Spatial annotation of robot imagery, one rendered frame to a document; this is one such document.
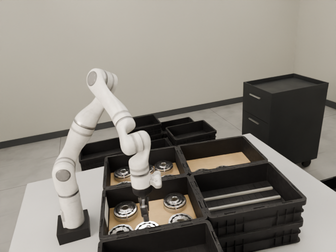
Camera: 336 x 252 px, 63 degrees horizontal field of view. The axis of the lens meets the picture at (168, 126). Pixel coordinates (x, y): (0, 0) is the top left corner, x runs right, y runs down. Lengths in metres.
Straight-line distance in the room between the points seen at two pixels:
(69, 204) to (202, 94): 3.58
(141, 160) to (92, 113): 0.31
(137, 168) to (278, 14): 4.40
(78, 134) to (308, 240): 1.06
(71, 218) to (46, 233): 0.20
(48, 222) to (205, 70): 3.51
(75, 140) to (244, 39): 3.92
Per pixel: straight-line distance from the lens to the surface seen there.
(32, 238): 1.55
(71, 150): 1.26
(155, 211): 1.27
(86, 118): 1.15
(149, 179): 1.01
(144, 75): 4.21
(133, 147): 0.92
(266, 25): 4.97
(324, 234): 1.44
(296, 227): 1.28
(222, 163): 1.57
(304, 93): 2.74
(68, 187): 1.28
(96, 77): 1.09
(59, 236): 1.41
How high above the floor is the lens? 1.66
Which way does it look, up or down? 24 degrees down
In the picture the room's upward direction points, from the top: 5 degrees counter-clockwise
